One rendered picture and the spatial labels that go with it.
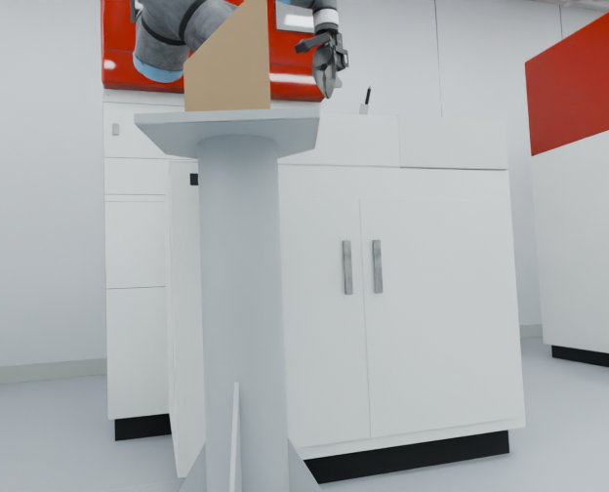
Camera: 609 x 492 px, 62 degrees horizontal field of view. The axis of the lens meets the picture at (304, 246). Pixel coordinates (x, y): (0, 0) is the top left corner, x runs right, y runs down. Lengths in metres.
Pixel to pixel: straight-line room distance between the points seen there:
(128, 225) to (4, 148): 1.78
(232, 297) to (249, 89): 0.38
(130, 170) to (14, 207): 1.65
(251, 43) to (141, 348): 1.20
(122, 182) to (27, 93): 1.80
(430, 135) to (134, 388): 1.27
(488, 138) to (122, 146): 1.21
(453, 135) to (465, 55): 2.93
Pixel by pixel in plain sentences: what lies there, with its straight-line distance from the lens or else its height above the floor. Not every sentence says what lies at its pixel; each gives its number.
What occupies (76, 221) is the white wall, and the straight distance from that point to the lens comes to 3.40.
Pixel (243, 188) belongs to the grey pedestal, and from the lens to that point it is 0.97.
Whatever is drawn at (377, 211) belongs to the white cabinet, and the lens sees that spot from 1.38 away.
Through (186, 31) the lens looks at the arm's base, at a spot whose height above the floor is 1.02.
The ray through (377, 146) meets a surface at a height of 0.87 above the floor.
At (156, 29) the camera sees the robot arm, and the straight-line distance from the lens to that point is 1.19.
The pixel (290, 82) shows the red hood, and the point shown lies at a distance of 2.03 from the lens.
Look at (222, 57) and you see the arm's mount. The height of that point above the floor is 0.93.
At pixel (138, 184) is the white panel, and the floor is 0.88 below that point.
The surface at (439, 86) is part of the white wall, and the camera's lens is 4.23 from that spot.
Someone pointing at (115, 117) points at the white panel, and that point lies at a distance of 1.96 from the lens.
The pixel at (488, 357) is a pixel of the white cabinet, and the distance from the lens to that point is 1.55.
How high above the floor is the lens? 0.52
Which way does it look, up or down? 4 degrees up
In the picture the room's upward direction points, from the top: 2 degrees counter-clockwise
